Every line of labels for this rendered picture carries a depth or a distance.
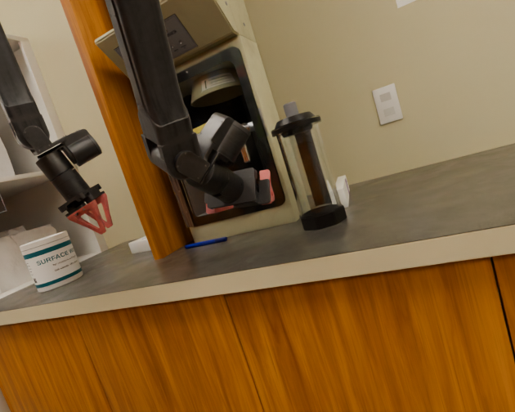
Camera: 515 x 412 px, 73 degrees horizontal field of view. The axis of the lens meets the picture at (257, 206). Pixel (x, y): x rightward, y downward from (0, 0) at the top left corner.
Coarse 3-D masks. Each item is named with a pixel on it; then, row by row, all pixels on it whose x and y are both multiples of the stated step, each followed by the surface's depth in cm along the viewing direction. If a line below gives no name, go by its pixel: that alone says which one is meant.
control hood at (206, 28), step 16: (160, 0) 75; (176, 0) 74; (192, 0) 74; (208, 0) 74; (224, 0) 79; (192, 16) 77; (208, 16) 77; (224, 16) 77; (112, 32) 82; (192, 32) 80; (208, 32) 80; (224, 32) 80; (112, 48) 85; (208, 48) 85; (176, 64) 89
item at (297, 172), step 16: (304, 128) 70; (288, 144) 71; (304, 144) 70; (320, 144) 72; (288, 160) 73; (304, 160) 71; (320, 160) 71; (304, 176) 71; (320, 176) 71; (304, 192) 72; (320, 192) 72; (336, 192) 74; (304, 208) 74; (320, 208) 72
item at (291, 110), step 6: (294, 102) 73; (288, 108) 73; (294, 108) 73; (288, 114) 73; (294, 114) 73; (300, 114) 70; (306, 114) 71; (312, 114) 72; (282, 120) 71; (288, 120) 70; (294, 120) 70; (276, 126) 73
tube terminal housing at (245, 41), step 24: (240, 0) 88; (240, 24) 84; (216, 48) 85; (240, 48) 83; (264, 72) 92; (264, 96) 88; (264, 120) 85; (288, 192) 87; (240, 216) 93; (264, 216) 91; (288, 216) 88
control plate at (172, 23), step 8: (176, 16) 77; (168, 24) 79; (176, 24) 79; (168, 32) 80; (176, 32) 80; (184, 32) 80; (168, 40) 82; (176, 40) 82; (184, 40) 82; (192, 40) 82; (176, 48) 84; (184, 48) 84; (192, 48) 84; (176, 56) 86
